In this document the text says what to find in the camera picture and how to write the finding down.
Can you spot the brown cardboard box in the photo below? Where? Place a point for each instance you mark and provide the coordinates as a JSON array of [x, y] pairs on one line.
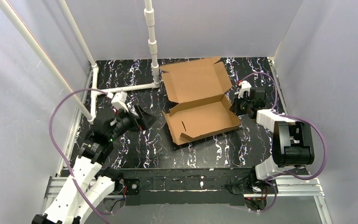
[[198, 87]]

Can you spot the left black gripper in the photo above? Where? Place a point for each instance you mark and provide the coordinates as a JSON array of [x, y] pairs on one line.
[[136, 118]]

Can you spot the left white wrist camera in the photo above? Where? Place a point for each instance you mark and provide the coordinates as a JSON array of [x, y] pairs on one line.
[[118, 101]]

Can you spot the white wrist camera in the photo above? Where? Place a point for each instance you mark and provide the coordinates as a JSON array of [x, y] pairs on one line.
[[244, 89], [118, 101]]

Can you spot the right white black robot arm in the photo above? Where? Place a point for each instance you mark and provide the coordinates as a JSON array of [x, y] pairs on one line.
[[292, 144]]

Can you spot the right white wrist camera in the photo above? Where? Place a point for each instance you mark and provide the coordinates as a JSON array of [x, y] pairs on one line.
[[244, 89]]

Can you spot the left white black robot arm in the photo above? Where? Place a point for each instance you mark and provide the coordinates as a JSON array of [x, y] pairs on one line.
[[87, 184]]

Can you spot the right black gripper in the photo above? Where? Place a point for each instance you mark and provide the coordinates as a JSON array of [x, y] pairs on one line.
[[240, 105]]

